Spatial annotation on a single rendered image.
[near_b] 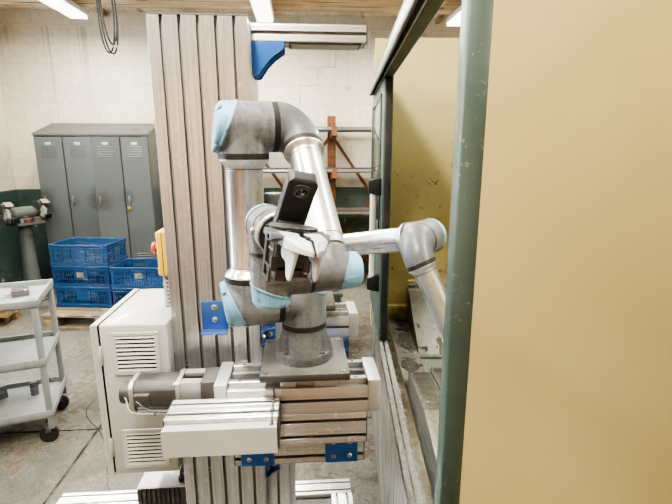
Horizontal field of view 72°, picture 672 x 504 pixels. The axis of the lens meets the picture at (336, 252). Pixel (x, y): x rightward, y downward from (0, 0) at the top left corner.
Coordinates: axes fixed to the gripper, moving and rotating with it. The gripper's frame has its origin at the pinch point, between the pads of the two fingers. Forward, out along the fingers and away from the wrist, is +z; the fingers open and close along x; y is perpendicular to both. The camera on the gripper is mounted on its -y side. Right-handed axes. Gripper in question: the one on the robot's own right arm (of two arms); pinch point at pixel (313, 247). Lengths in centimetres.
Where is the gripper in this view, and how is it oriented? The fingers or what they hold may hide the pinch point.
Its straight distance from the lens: 57.5
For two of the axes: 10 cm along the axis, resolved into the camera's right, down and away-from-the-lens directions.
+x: -9.4, -0.6, -3.4
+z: 3.2, 2.1, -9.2
